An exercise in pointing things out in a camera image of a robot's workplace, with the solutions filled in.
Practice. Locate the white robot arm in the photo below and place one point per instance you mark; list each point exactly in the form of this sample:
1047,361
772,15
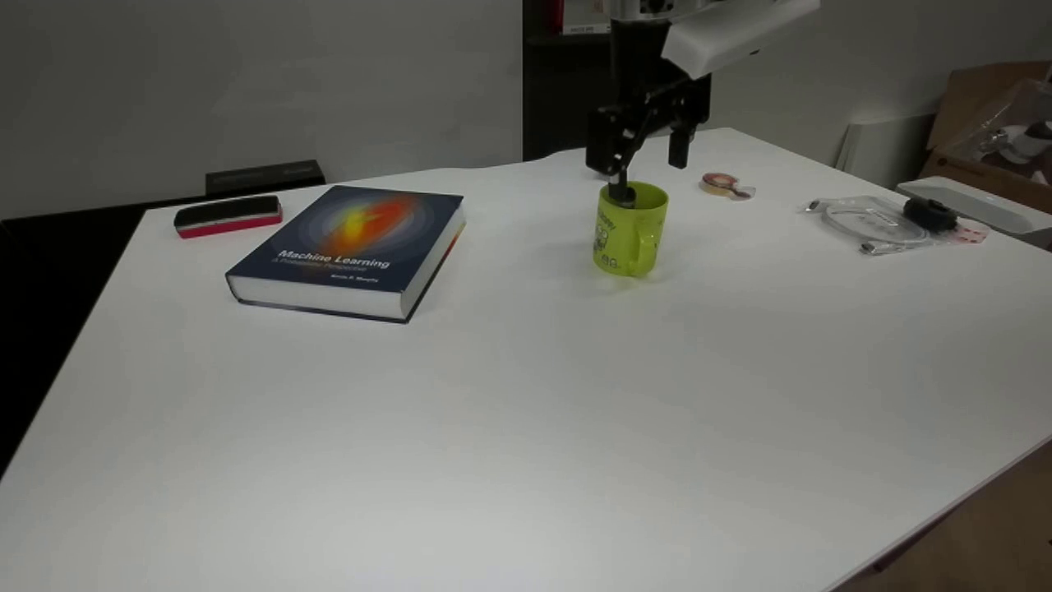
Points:
734,34

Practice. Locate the blue hardcover book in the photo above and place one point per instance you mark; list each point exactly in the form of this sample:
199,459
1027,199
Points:
349,234

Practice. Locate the white cylindrical pedestal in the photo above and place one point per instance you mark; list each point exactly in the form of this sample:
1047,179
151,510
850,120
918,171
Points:
883,142

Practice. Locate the black display stand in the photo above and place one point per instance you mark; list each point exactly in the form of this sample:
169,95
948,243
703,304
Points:
559,98

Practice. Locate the clear plastic bag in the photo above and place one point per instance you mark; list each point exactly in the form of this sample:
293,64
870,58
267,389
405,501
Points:
865,218

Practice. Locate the brown cardboard box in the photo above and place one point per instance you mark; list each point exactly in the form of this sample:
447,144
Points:
974,110

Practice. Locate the black and red eraser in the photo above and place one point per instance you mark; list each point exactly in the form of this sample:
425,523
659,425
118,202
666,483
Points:
227,216

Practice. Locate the black eraser block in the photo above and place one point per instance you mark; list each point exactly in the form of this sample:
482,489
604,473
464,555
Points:
263,179

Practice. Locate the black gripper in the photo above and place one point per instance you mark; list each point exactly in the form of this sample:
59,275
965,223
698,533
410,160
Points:
634,60

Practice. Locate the black marker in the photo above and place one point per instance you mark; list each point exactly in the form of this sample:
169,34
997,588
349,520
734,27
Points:
621,195

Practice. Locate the small black device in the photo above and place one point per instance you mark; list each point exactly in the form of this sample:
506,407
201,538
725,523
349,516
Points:
928,210

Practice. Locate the yellow-green mug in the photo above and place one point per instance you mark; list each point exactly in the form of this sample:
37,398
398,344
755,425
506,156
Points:
628,239

